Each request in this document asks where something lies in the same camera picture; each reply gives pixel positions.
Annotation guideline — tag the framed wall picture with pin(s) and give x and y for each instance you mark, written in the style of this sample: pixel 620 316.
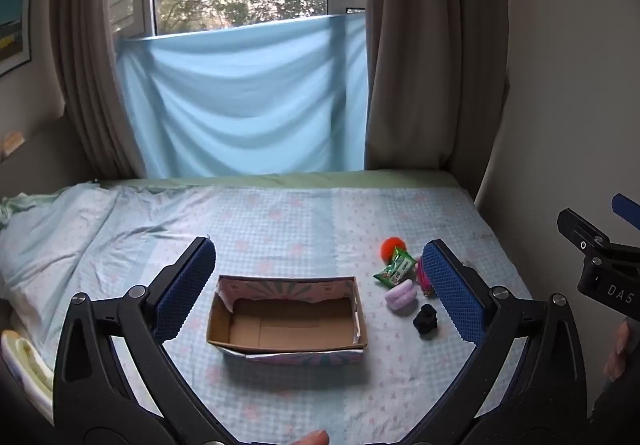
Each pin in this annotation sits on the framed wall picture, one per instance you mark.
pixel 12 25

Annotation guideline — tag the orange fluffy pom-pom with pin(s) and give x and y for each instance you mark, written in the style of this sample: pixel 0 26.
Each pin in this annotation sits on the orange fluffy pom-pom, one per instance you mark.
pixel 392 248

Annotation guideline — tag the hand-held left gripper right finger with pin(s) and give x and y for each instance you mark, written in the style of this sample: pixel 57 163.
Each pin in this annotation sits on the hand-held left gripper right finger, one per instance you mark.
pixel 452 295

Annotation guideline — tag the person's right hand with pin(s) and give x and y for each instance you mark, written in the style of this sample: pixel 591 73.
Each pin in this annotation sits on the person's right hand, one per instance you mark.
pixel 617 350

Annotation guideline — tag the small pale item on ledge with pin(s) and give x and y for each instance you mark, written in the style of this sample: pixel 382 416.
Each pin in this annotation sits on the small pale item on ledge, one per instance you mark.
pixel 11 142

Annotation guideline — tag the person's left hand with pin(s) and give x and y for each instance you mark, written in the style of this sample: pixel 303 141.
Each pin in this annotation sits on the person's left hand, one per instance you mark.
pixel 310 438

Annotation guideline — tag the magenta soft item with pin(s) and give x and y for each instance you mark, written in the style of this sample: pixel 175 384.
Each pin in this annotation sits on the magenta soft item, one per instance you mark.
pixel 425 277

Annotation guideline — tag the grey-brown curtain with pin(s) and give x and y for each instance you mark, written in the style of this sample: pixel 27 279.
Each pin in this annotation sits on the grey-brown curtain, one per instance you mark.
pixel 430 50
pixel 90 50

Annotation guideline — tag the cardboard box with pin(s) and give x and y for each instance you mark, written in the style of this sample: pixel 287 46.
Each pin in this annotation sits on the cardboard box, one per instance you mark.
pixel 287 325

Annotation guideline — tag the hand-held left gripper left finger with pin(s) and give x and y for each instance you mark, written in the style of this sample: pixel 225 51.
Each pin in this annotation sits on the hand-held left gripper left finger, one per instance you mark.
pixel 182 295

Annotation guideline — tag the light blue hanging cloth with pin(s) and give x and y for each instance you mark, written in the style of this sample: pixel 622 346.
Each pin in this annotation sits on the light blue hanging cloth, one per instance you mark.
pixel 245 100

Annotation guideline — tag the black scrunchie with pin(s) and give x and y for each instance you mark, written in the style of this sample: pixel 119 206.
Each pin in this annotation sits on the black scrunchie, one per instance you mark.
pixel 426 321

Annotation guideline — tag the white and yellow pillow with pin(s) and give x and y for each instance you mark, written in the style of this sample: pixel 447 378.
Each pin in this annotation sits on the white and yellow pillow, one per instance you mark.
pixel 25 375

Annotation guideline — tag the person's right forearm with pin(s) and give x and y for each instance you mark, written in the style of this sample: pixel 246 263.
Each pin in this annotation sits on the person's right forearm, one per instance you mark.
pixel 617 412

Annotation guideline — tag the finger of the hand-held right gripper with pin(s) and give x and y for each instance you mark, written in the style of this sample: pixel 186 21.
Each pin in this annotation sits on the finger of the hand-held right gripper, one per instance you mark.
pixel 627 211
pixel 580 227

